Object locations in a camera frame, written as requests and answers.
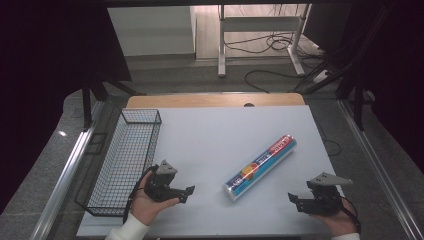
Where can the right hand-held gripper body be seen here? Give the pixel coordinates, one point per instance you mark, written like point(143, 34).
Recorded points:
point(325, 196)

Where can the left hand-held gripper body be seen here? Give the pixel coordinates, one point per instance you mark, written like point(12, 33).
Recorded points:
point(159, 181)

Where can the person's right hand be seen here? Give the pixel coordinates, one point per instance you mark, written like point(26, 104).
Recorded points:
point(338, 222)

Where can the person's left hand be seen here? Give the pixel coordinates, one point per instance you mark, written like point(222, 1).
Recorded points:
point(146, 208)

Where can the blue red plastic wrap roll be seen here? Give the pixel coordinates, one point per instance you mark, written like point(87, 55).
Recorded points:
point(260, 166)

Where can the white table mat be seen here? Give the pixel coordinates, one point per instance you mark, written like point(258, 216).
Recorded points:
point(216, 140)

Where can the wooden table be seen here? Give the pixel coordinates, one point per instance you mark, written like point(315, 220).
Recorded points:
point(206, 100)

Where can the black metal stand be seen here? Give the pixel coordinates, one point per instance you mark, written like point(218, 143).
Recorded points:
point(96, 90)
point(353, 63)

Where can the white power strip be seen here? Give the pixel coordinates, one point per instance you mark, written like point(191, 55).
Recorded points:
point(321, 76)

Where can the white cabinet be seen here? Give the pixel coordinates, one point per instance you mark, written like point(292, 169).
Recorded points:
point(151, 31)

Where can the aluminium rail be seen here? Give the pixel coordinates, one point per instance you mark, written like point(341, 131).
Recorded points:
point(66, 173)
point(376, 160)

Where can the white metal desk frame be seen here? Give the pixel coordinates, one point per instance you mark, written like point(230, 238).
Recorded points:
point(260, 24)

